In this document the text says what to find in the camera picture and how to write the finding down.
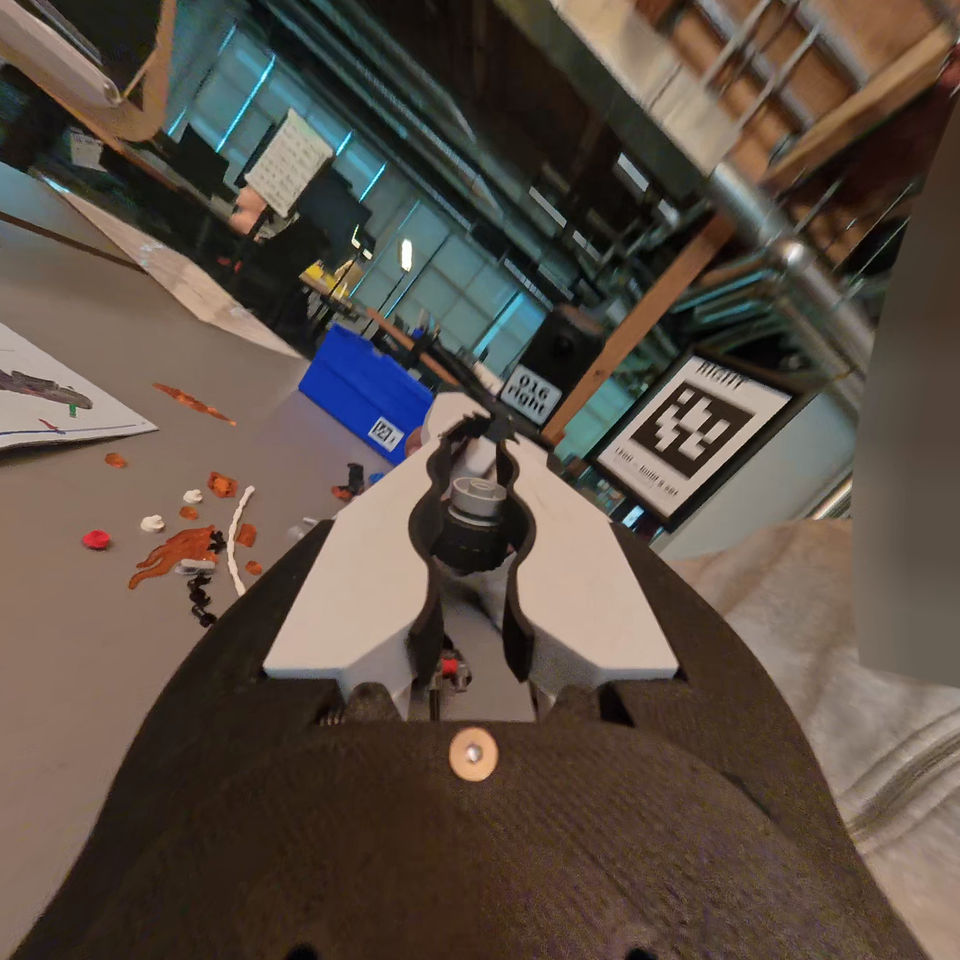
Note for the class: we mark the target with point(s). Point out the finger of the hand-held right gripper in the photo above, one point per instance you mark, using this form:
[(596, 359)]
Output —
[(450, 409)]

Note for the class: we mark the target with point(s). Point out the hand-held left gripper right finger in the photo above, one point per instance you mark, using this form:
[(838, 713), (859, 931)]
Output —
[(600, 600)]

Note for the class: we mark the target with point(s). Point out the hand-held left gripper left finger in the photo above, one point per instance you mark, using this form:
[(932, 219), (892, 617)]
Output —
[(352, 600)]

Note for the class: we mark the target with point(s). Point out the blue plastic bin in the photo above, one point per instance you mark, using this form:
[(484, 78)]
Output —
[(352, 382)]

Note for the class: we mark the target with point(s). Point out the black lego motorcycle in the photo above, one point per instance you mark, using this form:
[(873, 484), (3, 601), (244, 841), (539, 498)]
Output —
[(448, 667)]

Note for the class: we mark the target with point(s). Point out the black lego tire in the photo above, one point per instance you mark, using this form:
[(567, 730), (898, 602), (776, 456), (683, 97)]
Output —
[(472, 544)]

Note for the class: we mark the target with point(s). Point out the instruction booklet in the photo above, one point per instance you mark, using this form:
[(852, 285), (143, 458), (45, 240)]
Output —
[(45, 420)]

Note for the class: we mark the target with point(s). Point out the orange rectangular lego tile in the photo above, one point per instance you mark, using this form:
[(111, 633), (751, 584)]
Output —
[(245, 534)]

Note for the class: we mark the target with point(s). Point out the small light grey lego plate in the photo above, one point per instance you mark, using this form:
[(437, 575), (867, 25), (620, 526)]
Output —
[(196, 565)]

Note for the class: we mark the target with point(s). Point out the orange lego wedge plates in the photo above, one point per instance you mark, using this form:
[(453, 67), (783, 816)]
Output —
[(222, 484)]

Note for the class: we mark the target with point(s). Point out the orange lego flame piece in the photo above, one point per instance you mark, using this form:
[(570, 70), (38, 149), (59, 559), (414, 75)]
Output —
[(180, 547)]

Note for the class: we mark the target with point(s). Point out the long orange lego flame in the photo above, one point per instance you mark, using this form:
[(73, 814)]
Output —
[(191, 403)]

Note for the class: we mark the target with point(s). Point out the red round lego stud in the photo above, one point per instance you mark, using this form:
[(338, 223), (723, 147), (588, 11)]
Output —
[(96, 538)]

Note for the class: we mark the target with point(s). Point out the wooden desk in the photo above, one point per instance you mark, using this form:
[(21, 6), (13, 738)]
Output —
[(405, 341)]

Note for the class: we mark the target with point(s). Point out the orange flame minifigure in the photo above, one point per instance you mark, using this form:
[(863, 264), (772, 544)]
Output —
[(349, 480)]

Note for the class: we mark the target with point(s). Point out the framed marker sign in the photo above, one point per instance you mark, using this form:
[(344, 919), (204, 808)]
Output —
[(652, 469)]

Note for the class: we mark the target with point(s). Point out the white panel light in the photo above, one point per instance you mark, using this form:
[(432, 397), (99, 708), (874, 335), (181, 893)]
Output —
[(406, 255)]

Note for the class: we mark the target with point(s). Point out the yellow box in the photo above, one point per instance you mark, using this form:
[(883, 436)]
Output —
[(322, 277)]

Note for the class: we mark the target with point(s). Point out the person's grey sweater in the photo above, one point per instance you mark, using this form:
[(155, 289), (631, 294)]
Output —
[(787, 675)]

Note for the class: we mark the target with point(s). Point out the black office chair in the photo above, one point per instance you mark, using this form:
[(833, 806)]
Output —
[(292, 262)]

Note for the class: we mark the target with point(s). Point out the black monitor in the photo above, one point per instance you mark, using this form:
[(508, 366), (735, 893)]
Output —
[(330, 202)]

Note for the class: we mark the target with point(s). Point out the silver metal bar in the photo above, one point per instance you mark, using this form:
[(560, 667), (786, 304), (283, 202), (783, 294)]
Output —
[(832, 499)]

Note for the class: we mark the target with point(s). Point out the printed paper sheet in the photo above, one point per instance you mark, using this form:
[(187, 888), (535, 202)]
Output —
[(195, 292)]

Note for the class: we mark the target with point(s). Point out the pale mannequin head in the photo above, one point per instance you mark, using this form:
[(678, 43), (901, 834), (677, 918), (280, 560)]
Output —
[(247, 210)]

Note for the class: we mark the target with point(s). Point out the wooden post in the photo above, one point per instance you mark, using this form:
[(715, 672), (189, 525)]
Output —
[(645, 315)]

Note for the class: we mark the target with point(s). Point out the metal ceiling duct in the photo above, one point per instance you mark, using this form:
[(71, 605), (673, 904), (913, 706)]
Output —
[(787, 255)]

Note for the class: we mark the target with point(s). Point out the white wall chart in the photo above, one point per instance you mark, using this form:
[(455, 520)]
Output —
[(289, 161)]

